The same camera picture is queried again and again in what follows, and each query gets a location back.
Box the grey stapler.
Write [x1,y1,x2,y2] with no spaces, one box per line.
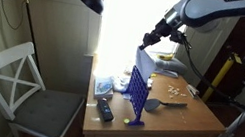
[184,83,203,100]

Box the blue connect four frame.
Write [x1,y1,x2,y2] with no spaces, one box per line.
[117,62,156,129]

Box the thin lamp cord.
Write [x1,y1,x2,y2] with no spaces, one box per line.
[0,0,27,33]

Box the yellow pole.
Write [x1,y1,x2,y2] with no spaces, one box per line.
[200,52,236,107]

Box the grey seat pad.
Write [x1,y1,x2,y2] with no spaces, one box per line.
[9,83,87,137]

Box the yellow game disc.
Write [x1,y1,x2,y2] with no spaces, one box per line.
[122,117,131,125]

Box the paperback book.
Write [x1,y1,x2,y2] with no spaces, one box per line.
[90,74,118,102]

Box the black remote control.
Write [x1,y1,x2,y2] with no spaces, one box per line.
[93,97,119,124]

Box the grey padded cushion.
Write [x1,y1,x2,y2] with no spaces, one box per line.
[150,54,190,77]

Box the black floor lamp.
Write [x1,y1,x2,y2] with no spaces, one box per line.
[0,0,107,84]

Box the crumpled white wrapper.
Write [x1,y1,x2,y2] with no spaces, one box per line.
[107,72,133,95]

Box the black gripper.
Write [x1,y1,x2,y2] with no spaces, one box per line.
[139,14,177,55]

